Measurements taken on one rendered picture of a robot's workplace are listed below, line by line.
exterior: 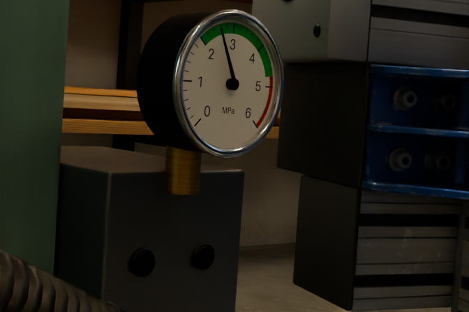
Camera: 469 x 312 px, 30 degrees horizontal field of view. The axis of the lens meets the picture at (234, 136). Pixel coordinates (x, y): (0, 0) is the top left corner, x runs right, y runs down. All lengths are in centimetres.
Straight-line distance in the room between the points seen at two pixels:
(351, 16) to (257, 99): 25
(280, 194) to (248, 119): 338
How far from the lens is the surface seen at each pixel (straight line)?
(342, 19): 62
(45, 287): 27
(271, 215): 374
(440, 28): 67
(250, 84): 38
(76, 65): 316
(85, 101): 262
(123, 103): 269
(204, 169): 41
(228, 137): 37
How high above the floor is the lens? 66
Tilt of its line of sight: 3 degrees down
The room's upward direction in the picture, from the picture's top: 4 degrees clockwise
